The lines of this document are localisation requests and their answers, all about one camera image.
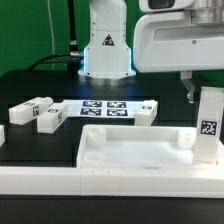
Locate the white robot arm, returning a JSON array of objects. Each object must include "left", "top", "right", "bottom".
[{"left": 79, "top": 0, "right": 224, "bottom": 103}]

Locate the black cable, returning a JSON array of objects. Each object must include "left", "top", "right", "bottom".
[{"left": 27, "top": 0, "right": 84, "bottom": 72}]

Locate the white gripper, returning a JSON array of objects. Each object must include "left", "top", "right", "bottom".
[{"left": 133, "top": 11, "right": 224, "bottom": 103}]

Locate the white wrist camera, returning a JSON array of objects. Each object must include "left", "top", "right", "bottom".
[{"left": 139, "top": 0, "right": 196, "bottom": 13}]

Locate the sheet with four tags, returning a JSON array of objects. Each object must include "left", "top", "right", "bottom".
[{"left": 64, "top": 100, "right": 143, "bottom": 118}]

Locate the white U-shaped obstacle fence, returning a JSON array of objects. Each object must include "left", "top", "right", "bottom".
[{"left": 0, "top": 125, "right": 224, "bottom": 199}]

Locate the white desk top panel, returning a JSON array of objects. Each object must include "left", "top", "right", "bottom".
[{"left": 76, "top": 124, "right": 224, "bottom": 169}]

